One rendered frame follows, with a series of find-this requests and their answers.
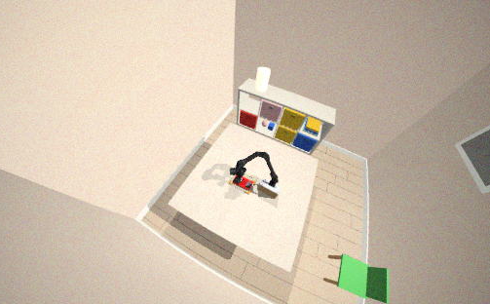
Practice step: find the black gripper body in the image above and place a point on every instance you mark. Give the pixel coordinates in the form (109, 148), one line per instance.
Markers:
(237, 180)

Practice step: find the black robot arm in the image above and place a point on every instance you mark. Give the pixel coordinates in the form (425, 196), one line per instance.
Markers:
(239, 167)

